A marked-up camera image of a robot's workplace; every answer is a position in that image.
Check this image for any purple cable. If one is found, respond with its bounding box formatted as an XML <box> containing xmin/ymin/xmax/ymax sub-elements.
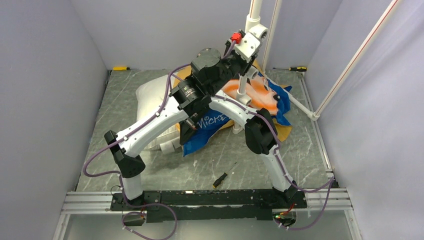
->
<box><xmin>82</xmin><ymin>39</ymin><xmax>238</xmax><ymax>240</ymax></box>
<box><xmin>170</xmin><ymin>72</ymin><xmax>336</xmax><ymax>232</ymax></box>

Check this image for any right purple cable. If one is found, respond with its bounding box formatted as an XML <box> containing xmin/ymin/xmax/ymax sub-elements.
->
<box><xmin>170</xmin><ymin>72</ymin><xmax>336</xmax><ymax>232</ymax></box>

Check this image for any black yellow screwdriver on table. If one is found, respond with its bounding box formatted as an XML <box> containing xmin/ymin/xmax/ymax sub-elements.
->
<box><xmin>212</xmin><ymin>161</ymin><xmax>238</xmax><ymax>189</ymax></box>

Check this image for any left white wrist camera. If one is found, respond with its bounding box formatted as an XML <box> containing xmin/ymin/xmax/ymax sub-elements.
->
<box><xmin>229</xmin><ymin>32</ymin><xmax>262</xmax><ymax>62</ymax></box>

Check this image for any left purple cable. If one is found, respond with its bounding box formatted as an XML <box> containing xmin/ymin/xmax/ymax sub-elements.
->
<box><xmin>82</xmin><ymin>39</ymin><xmax>238</xmax><ymax>240</ymax></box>

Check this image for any screwdriver at back right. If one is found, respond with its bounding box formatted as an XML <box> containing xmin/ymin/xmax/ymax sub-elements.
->
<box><xmin>273</xmin><ymin>66</ymin><xmax>307</xmax><ymax>73</ymax></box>

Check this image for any yellow screwdriver at back left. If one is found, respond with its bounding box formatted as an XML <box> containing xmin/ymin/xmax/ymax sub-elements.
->
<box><xmin>112</xmin><ymin>66</ymin><xmax>131</xmax><ymax>71</ymax></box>

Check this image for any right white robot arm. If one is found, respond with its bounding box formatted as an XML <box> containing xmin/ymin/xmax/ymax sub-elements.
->
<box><xmin>177</xmin><ymin>93</ymin><xmax>300</xmax><ymax>208</ymax></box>

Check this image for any white pillow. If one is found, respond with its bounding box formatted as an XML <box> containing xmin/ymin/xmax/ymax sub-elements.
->
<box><xmin>135</xmin><ymin>75</ymin><xmax>180</xmax><ymax>155</ymax></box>

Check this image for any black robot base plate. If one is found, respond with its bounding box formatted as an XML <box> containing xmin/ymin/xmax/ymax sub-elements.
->
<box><xmin>110</xmin><ymin>188</ymin><xmax>308</xmax><ymax>223</ymax></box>

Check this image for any yellow blue pillowcase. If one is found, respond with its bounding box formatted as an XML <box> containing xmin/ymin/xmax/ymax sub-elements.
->
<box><xmin>182</xmin><ymin>62</ymin><xmax>292</xmax><ymax>157</ymax></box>

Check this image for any aluminium rail frame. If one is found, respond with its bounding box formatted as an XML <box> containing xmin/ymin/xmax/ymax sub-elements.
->
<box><xmin>52</xmin><ymin>71</ymin><xmax>364</xmax><ymax>240</ymax></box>

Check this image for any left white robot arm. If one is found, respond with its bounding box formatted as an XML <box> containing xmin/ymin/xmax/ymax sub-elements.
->
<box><xmin>104</xmin><ymin>47</ymin><xmax>257</xmax><ymax>210</ymax></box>

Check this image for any white PVC pipe frame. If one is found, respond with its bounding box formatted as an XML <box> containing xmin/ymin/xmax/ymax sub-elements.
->
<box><xmin>231</xmin><ymin>0</ymin><xmax>402</xmax><ymax>135</ymax></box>

